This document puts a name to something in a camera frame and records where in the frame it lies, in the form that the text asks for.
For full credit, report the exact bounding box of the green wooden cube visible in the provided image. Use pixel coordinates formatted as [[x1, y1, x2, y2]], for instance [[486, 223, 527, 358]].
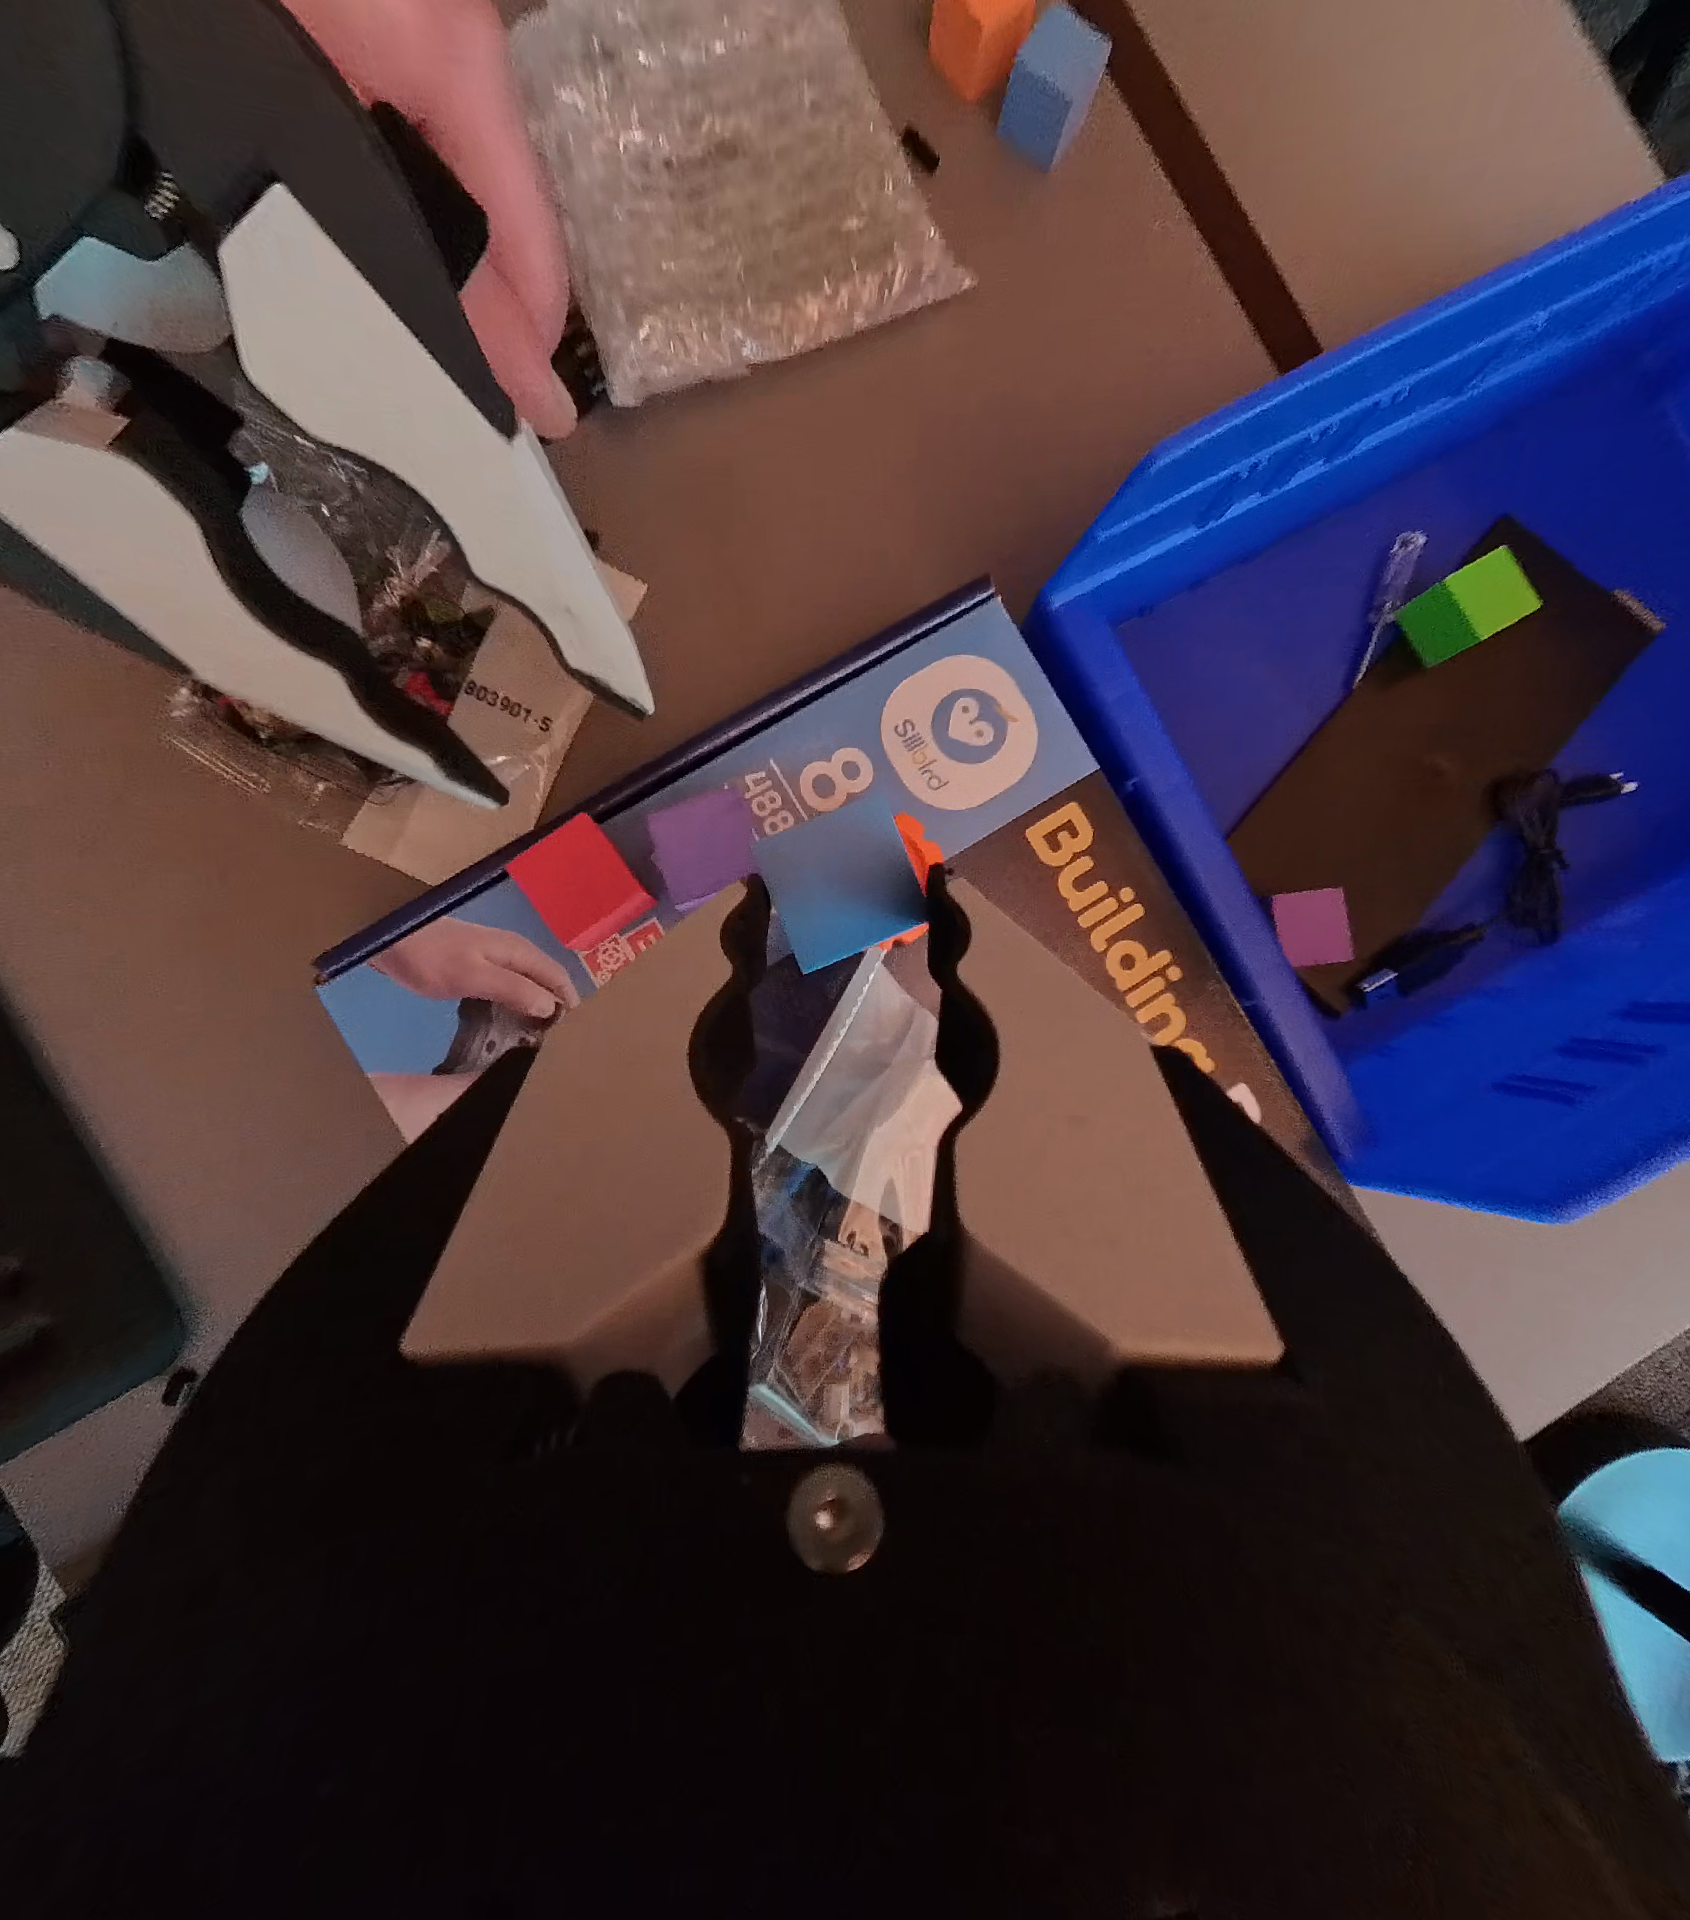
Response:
[[1394, 545, 1544, 671]]

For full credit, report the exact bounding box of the red wooden cube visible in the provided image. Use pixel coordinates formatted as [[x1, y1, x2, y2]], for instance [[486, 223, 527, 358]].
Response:
[[504, 815, 660, 950]]

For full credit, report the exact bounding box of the orange wooden cube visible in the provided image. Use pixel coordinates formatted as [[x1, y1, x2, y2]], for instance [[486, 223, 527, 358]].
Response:
[[925, 0, 1040, 104]]

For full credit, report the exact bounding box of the small orange plastic wheel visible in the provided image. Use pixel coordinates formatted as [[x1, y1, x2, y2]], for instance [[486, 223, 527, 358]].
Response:
[[892, 815, 943, 948]]

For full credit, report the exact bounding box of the blue wooden cube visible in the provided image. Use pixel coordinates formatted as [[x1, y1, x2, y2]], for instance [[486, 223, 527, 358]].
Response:
[[997, 0, 1113, 174], [754, 794, 925, 973]]

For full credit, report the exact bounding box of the black cable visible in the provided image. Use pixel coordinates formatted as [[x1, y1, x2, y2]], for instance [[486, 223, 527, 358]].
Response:
[[1346, 769, 1641, 1010]]

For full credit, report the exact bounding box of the blue plastic storage bin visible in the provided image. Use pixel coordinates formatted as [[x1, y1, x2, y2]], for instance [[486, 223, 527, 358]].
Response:
[[1023, 113, 1690, 1225]]

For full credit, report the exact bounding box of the dark grey perforated panel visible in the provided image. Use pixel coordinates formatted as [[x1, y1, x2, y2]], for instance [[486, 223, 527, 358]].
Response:
[[0, 810, 188, 1503]]

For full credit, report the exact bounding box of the clear bag with white flap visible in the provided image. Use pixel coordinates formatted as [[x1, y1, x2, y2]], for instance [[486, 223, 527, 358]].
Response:
[[745, 953, 968, 1450]]

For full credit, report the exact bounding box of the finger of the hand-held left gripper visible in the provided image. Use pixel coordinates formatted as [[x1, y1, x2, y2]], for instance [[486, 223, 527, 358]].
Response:
[[0, 360, 509, 817], [34, 182, 657, 722]]

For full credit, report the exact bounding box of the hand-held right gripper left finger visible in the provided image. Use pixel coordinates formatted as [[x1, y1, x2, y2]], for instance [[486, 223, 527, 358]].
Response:
[[398, 876, 776, 1448]]

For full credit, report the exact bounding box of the light blue round stool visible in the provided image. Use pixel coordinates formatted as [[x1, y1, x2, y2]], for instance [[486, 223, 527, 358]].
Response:
[[1555, 1447, 1690, 1764]]

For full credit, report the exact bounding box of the grey desk with cable flap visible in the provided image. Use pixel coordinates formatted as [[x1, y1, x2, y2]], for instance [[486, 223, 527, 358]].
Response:
[[1113, 0, 1672, 378]]

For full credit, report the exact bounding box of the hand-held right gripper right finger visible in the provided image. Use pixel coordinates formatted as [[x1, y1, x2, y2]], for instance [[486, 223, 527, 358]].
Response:
[[878, 867, 1286, 1448]]

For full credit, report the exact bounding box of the purple wooden cube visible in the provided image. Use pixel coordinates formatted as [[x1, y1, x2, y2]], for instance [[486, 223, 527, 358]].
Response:
[[1268, 889, 1353, 971], [644, 790, 757, 913]]

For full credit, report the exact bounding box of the clear bubble wrap sheet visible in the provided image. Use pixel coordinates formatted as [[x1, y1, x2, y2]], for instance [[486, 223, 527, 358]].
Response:
[[505, 0, 978, 411]]

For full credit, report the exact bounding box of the flat black rectangular panel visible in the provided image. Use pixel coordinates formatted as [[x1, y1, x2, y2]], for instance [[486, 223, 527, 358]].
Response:
[[1224, 517, 1667, 1022]]

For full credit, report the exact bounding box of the person's left hand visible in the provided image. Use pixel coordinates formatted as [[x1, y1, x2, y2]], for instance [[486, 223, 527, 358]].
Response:
[[281, 0, 580, 444]]

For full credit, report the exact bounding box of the small clear-handled screwdriver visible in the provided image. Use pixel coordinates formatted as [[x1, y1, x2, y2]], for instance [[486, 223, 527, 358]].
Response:
[[1353, 528, 1429, 684]]

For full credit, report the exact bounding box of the dark blue cardboard kit box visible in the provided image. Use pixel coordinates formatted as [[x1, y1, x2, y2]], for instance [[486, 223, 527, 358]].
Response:
[[311, 582, 1371, 1202]]

